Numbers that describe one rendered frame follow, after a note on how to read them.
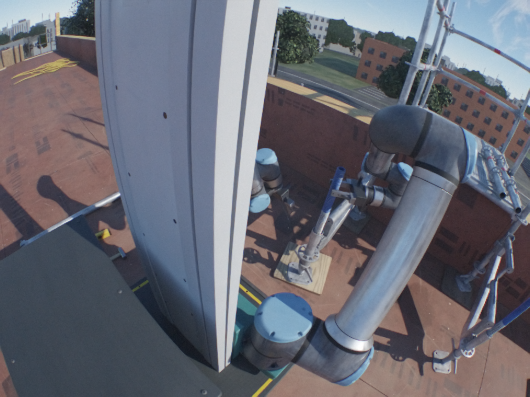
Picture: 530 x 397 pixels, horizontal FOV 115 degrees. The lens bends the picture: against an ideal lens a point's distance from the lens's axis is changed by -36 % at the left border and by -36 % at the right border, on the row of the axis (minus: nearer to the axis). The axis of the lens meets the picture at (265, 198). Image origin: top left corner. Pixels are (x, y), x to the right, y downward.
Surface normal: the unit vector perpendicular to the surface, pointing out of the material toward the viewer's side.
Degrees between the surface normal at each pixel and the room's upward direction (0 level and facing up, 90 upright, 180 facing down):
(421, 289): 0
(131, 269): 0
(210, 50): 90
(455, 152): 64
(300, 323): 5
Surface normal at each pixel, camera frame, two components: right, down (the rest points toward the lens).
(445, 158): -0.47, 0.04
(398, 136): -0.81, 0.40
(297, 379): 0.14, -0.76
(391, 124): -0.89, 0.00
